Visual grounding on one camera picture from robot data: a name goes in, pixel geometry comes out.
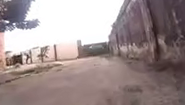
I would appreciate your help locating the brown dirt road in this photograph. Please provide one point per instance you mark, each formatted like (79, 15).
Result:
(84, 86)

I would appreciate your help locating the small thin tree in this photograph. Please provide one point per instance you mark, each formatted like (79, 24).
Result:
(43, 52)

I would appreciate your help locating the raised dirt verge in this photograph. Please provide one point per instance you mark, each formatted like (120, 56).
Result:
(32, 69)

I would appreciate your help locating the dark low wall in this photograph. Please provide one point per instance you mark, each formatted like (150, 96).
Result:
(93, 50)

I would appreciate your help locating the white wall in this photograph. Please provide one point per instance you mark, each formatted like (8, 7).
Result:
(65, 51)

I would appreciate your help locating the long stained wall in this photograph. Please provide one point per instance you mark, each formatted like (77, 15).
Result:
(138, 26)

